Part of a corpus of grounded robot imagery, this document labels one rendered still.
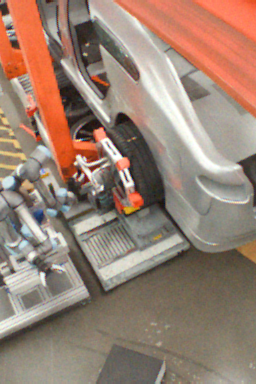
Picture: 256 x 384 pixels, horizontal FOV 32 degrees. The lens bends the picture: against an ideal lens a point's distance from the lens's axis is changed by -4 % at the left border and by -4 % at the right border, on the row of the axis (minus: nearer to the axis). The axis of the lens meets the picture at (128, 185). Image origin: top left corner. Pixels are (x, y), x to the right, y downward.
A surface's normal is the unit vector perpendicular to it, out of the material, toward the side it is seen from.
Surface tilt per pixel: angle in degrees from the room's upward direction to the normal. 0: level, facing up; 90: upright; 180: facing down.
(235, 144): 20
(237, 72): 0
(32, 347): 0
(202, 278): 0
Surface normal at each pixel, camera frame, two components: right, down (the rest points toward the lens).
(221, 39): -0.11, -0.65
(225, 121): 0.07, -0.36
